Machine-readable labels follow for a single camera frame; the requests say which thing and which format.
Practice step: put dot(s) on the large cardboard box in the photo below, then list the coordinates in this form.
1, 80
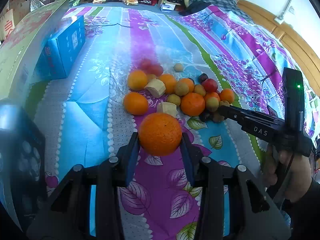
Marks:
11, 16

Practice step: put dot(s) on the orange mandarin on sheet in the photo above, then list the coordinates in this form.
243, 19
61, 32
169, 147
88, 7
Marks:
135, 103

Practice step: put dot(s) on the orange mandarin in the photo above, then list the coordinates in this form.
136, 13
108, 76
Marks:
159, 134
135, 103

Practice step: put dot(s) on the red plum on sheet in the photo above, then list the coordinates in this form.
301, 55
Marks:
210, 85

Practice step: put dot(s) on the black product box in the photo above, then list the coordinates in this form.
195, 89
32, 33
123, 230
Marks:
23, 186

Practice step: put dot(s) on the small blue white box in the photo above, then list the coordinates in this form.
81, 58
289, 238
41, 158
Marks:
167, 7

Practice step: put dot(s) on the yellow snack packet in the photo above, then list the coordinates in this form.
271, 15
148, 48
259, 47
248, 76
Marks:
98, 1

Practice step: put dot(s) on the yellow red gift box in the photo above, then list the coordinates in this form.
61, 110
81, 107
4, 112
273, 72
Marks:
21, 50

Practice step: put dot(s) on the right hand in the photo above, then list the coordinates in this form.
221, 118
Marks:
300, 177

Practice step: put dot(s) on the colourful striped bed sheet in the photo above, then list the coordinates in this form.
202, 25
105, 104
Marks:
133, 63

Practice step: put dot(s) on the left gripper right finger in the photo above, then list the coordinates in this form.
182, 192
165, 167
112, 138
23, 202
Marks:
189, 157

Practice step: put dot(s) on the blue carton box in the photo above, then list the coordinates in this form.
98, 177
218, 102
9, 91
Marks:
61, 50

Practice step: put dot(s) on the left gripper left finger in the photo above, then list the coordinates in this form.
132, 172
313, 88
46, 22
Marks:
131, 156

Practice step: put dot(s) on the orange snack packet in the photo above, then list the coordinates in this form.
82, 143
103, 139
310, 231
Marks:
130, 2

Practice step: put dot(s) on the beige cut fruit chunk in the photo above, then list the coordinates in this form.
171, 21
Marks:
156, 87

